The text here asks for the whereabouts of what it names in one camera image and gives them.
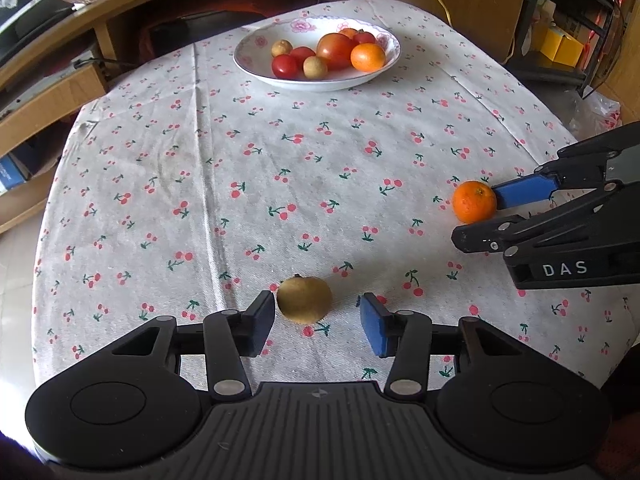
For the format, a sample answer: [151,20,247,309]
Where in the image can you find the black metal shelf rack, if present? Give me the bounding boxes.
[506,0,631,93]

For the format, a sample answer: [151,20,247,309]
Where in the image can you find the white floral ceramic plate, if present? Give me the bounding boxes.
[233,16,401,92]

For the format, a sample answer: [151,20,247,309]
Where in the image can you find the orange tangerine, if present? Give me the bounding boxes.
[451,181,497,224]
[350,44,386,73]
[340,27,358,39]

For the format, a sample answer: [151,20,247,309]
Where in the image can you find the orange tangerine front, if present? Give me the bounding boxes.
[350,44,386,73]

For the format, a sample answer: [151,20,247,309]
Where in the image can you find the small red cherry tomato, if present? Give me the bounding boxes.
[290,47,316,70]

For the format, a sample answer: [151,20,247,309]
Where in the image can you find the red cherry tomato with stem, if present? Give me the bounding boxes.
[271,54,299,80]

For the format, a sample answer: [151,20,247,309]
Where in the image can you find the tan longan lone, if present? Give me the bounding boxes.
[303,56,329,80]

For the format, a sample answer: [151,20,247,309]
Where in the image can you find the large red-orange tomato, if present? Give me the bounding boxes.
[316,32,356,72]

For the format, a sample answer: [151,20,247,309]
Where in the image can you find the yellow box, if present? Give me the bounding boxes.
[539,27,584,67]

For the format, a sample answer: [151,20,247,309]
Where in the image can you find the wooden TV stand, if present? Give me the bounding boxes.
[0,0,526,236]

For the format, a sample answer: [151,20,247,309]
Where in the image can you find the cherry print tablecloth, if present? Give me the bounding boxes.
[32,0,639,385]

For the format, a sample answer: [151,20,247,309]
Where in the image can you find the blue white box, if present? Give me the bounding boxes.
[0,154,27,195]

